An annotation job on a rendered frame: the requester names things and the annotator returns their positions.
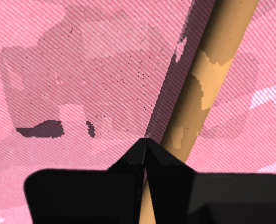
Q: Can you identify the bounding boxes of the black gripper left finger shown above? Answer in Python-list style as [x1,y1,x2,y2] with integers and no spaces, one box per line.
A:
[23,138,146,224]

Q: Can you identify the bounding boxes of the long-handled scraper with dark grey blade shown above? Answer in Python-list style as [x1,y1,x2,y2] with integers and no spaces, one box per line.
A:
[139,0,260,224]

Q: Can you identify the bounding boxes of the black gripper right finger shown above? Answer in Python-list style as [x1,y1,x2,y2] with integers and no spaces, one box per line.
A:
[145,138,276,224]

